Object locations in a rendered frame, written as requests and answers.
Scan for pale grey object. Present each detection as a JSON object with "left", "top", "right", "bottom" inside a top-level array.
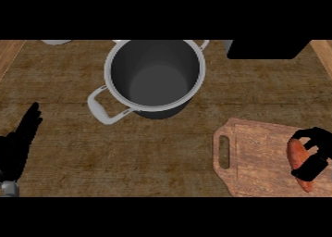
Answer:
[{"left": 41, "top": 40, "right": 75, "bottom": 46}]

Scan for black appliance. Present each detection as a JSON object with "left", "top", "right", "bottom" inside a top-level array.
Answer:
[{"left": 226, "top": 40, "right": 313, "bottom": 60}]

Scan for grey steel pot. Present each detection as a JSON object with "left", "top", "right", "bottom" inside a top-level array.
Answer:
[{"left": 86, "top": 40, "right": 212, "bottom": 126}]

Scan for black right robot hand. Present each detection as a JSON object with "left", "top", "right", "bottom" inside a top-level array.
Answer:
[{"left": 290, "top": 127, "right": 332, "bottom": 182}]

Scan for orange sweet potato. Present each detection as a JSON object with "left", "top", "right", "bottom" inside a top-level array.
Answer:
[{"left": 287, "top": 137, "right": 321, "bottom": 193}]

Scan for wooden cutting board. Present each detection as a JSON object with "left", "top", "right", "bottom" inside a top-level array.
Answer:
[{"left": 213, "top": 117, "right": 332, "bottom": 198}]

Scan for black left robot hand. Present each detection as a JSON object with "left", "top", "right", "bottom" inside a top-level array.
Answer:
[{"left": 0, "top": 102, "right": 45, "bottom": 188}]

